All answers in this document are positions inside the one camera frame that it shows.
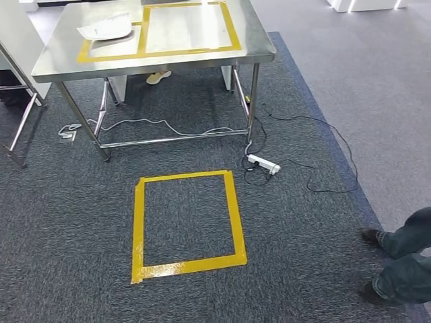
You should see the white top steel frame table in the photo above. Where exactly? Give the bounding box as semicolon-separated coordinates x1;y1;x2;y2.
0;0;52;170

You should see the long black floor cable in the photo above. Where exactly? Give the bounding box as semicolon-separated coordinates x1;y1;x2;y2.
242;103;359;194

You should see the person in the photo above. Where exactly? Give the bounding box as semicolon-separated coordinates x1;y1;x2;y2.
359;207;431;308
146;71;172;86

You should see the steel workbench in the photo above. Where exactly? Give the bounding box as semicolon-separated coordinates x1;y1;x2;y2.
30;0;278;163

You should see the white power strip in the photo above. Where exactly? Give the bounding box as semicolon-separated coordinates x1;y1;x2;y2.
247;153;282;176

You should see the white plastic car body part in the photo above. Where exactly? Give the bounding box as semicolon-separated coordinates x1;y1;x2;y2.
76;12;133;42

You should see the white illuminated bench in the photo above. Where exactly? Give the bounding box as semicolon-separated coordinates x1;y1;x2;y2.
326;0;410;13

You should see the white power cable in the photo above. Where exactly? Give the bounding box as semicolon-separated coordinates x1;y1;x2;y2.
57;117;253;155

